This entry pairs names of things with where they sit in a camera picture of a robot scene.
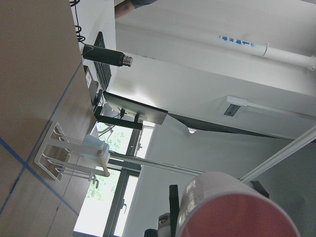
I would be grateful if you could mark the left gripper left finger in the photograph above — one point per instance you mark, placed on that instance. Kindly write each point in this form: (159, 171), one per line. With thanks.
(174, 208)

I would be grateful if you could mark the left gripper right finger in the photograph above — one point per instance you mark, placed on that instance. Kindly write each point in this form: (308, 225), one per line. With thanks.
(257, 186)

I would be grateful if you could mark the pink plastic cup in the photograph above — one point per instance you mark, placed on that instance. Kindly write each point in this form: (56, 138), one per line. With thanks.
(215, 204)

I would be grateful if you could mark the black computer monitor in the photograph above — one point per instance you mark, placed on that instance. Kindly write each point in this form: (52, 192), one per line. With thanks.
(132, 108)

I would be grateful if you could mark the dark labelled box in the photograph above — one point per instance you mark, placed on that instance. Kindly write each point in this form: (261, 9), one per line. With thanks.
(91, 84)

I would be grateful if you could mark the white ceiling pipe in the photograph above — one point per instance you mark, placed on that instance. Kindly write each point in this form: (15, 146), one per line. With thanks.
(264, 51)

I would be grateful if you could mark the black thermos bottle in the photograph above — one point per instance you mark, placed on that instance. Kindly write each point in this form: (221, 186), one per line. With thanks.
(106, 56)

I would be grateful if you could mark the seated person grey shirt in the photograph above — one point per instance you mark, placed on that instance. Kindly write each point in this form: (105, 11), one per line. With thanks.
(127, 6)

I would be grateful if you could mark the white wire cup rack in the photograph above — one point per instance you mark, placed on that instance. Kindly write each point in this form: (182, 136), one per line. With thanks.
(59, 155)

